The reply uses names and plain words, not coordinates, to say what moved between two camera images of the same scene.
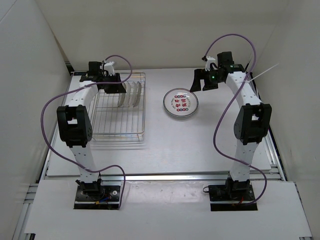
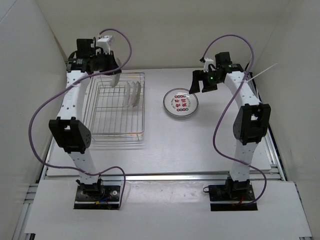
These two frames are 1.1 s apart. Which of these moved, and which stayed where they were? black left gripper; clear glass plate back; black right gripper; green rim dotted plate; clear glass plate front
Moved: black left gripper; clear glass plate front
Stayed: green rim dotted plate; clear glass plate back; black right gripper
